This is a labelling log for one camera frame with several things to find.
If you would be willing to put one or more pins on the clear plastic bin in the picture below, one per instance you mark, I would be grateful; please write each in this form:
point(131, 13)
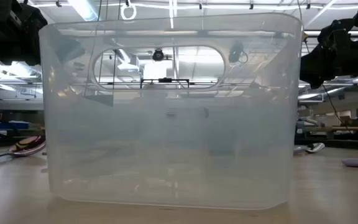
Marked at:
point(166, 161)

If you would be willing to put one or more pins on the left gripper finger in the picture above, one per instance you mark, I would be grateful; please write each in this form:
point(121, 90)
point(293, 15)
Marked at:
point(67, 49)

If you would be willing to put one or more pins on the black ceiling camera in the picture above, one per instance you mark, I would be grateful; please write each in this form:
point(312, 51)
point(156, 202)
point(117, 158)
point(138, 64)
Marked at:
point(235, 53)
point(158, 55)

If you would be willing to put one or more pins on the black beam with light strips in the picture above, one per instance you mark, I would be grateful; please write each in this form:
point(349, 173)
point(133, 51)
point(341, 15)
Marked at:
point(202, 32)

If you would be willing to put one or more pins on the black aluminium table frame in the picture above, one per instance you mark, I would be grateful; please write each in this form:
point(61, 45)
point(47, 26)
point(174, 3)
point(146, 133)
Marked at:
point(346, 143)

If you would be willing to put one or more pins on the blue box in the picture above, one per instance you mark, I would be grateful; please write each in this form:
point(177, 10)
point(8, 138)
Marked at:
point(8, 125)

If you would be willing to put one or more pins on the iridescent rainbow spoon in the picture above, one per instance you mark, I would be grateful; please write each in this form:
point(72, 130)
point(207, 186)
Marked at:
point(26, 146)

